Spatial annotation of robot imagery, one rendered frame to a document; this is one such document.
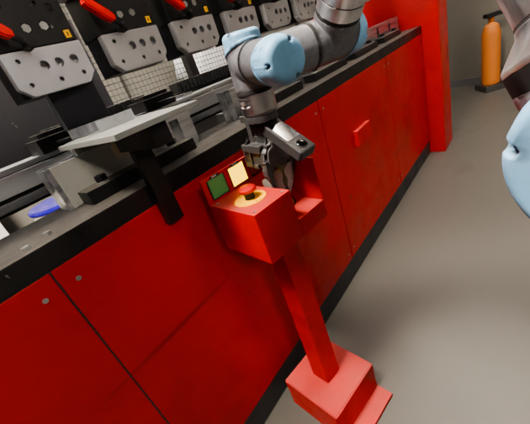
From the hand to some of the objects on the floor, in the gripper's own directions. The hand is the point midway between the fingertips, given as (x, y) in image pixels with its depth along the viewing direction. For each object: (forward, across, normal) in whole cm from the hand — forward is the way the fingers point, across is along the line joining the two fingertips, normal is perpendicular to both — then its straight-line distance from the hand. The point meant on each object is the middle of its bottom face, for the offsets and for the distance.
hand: (287, 196), depth 74 cm
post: (+83, -62, -111) cm, 152 cm away
